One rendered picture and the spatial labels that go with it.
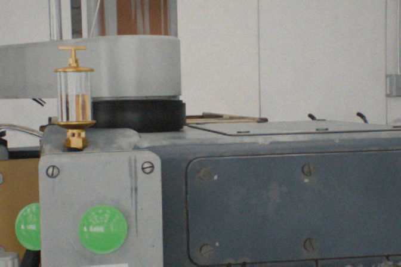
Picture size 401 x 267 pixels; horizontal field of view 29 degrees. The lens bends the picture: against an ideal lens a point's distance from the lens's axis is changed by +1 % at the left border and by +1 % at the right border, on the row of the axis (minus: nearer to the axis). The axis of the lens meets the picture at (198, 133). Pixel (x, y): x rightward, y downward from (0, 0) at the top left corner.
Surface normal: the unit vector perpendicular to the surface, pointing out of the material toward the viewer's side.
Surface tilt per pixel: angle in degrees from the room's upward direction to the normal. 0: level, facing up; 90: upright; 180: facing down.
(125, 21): 90
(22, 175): 90
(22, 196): 90
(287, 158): 90
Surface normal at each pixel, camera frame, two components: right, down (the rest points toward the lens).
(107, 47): -0.43, 0.06
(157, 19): 0.18, 0.05
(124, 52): -0.08, 0.05
